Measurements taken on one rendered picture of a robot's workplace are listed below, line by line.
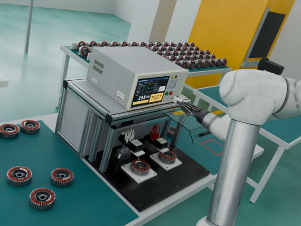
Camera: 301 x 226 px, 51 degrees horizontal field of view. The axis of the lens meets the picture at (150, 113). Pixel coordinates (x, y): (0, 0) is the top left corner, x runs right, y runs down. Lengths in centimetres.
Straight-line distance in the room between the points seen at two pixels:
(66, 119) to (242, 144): 114
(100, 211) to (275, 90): 96
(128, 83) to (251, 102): 78
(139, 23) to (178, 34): 253
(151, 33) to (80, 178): 423
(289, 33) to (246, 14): 186
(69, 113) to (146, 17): 404
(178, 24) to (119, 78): 658
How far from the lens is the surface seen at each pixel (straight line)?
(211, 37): 551
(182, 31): 814
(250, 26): 520
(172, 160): 196
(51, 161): 181
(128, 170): 181
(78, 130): 185
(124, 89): 168
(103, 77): 181
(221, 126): 164
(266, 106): 109
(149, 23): 568
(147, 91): 172
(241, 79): 106
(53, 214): 154
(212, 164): 221
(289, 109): 115
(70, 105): 187
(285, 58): 694
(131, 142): 179
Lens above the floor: 186
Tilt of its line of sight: 26 degrees down
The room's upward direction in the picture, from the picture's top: 18 degrees clockwise
